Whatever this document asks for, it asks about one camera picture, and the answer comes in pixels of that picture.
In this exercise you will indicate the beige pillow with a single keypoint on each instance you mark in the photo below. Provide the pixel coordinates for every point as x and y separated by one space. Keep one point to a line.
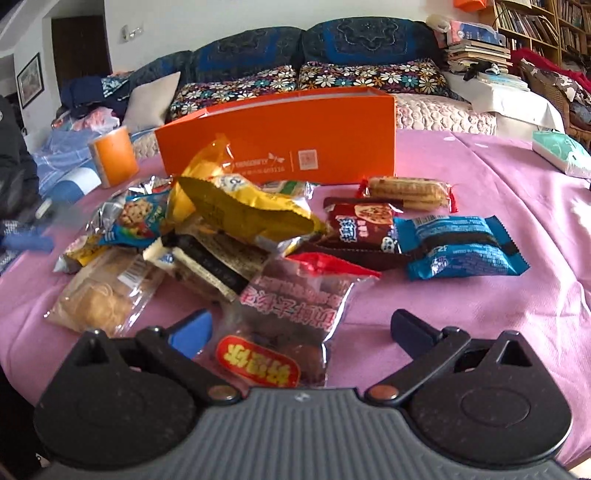
150 104

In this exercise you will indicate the pink floral cloth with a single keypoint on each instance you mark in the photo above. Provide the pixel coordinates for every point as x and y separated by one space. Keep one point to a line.
94 119

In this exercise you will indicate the teal tissue pack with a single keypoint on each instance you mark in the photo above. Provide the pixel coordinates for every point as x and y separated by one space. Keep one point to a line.
561 154

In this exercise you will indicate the white quilted sofa cover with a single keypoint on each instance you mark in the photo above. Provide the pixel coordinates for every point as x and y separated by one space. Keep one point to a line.
438 115

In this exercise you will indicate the orange cup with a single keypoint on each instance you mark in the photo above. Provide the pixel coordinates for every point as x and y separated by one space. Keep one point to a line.
114 157

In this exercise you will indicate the green and white biscuit packet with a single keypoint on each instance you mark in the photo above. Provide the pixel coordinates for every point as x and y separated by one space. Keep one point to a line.
288 188

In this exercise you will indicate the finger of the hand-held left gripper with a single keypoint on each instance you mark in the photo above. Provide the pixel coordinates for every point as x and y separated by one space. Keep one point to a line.
27 242

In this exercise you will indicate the framed wall picture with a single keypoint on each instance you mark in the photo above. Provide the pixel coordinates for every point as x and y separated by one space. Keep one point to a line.
30 81

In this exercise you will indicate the black and white packet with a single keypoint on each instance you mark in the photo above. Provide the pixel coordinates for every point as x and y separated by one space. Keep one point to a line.
203 263

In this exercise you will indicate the orange cardboard box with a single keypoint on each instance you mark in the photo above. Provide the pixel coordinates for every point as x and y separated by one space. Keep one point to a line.
286 138

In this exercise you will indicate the large yellow chip bag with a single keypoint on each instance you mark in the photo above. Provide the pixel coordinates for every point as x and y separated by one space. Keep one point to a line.
240 207

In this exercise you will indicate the orange bag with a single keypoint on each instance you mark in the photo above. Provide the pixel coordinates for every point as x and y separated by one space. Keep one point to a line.
468 4

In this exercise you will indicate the blue patterned sofa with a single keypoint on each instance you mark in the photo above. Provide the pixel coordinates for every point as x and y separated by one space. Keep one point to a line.
258 50

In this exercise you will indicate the pink tablecloth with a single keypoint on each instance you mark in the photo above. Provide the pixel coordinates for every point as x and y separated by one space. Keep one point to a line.
508 323

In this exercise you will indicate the blue cream cookie packet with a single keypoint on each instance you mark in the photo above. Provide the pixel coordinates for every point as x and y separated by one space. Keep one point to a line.
457 247

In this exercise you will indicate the black jacket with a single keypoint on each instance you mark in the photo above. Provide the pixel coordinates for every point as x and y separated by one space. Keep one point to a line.
14 161

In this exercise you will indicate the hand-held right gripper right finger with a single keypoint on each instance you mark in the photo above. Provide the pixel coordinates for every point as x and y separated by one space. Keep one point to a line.
408 330

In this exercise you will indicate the floral cushion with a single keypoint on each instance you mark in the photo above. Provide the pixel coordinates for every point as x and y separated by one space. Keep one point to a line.
231 92
378 76

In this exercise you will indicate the blue chip cookie packet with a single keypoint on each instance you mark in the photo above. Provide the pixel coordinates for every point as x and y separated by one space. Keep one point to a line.
134 214

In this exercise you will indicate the clear red cake packet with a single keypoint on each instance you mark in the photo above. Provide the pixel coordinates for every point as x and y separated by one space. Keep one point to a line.
295 300

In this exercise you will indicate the blue and white carton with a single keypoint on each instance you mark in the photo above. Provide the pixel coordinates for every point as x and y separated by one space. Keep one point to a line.
475 31

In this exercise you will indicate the wooden bookshelf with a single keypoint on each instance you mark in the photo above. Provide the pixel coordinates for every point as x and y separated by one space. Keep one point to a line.
540 23

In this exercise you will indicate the wall switch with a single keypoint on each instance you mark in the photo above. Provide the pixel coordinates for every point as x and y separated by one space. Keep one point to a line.
131 32

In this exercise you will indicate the brown chocolate cookie packet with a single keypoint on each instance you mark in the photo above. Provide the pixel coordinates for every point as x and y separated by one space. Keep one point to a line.
360 226

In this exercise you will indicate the stack of books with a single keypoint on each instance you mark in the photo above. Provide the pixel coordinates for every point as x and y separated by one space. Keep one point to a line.
475 55

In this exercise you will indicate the red-ended biscuit packet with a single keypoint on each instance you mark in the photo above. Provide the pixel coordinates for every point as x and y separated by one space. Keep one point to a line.
408 193

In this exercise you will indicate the wicker chair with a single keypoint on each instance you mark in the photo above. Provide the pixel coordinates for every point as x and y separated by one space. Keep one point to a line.
549 87

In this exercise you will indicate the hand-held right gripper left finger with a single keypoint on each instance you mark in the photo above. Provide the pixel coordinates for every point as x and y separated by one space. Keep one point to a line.
191 332

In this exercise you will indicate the dark wooden door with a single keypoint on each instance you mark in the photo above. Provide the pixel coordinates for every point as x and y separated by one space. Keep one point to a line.
81 50

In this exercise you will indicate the red cloth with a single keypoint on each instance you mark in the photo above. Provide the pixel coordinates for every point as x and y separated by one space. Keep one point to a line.
531 57

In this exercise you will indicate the clear noodle snack packet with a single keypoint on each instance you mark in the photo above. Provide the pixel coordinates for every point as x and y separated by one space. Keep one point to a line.
99 297

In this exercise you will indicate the blue striped cloth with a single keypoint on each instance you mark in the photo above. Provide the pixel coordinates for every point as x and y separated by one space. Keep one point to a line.
60 157

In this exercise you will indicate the dark blue clothes pile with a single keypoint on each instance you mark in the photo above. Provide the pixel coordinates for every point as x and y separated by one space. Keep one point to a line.
87 94

